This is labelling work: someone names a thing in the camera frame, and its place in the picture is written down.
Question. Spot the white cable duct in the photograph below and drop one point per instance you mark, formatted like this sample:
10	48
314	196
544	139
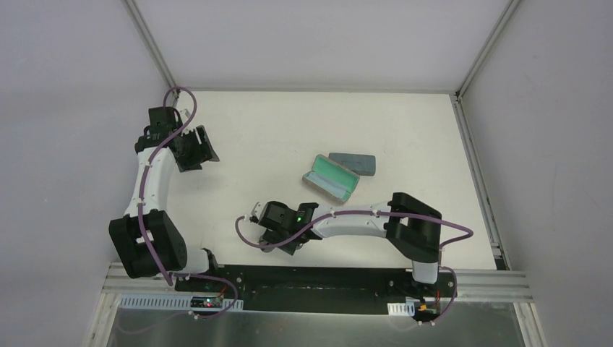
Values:
178	302
406	308

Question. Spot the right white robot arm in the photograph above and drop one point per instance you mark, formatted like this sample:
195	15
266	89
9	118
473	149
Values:
417	239

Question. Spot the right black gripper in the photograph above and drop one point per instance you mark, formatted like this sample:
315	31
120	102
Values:
271	236

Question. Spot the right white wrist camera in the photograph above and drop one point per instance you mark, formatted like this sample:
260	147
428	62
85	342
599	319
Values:
255	215

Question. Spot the right white cable duct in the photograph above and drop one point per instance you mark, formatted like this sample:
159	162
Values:
406	308

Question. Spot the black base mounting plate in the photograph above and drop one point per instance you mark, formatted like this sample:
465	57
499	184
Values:
329	290

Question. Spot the thin-frame sunglasses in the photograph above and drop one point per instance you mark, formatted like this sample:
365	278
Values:
268	246

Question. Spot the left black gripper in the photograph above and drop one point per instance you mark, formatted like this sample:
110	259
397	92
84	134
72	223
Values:
204	147

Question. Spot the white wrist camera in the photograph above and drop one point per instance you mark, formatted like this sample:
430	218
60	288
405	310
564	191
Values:
187	118
255	215

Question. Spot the blue-green glasses case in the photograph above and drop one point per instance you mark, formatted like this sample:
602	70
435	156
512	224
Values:
360	164

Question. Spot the left white cable duct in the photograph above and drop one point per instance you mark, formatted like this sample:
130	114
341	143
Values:
178	302

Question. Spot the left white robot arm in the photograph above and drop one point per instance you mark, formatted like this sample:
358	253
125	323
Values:
146	240

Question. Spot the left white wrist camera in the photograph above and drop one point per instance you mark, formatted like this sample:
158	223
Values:
187	118

